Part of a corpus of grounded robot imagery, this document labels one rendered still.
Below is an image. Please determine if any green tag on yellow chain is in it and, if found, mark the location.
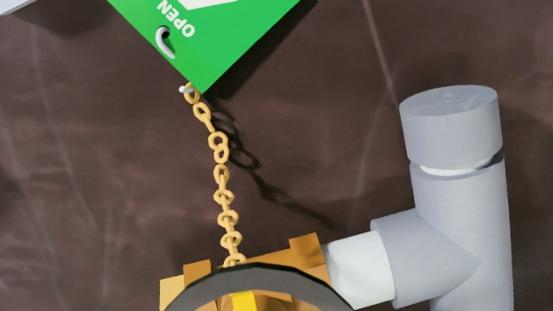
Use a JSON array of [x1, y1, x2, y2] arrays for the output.
[[108, 0, 300, 267]]

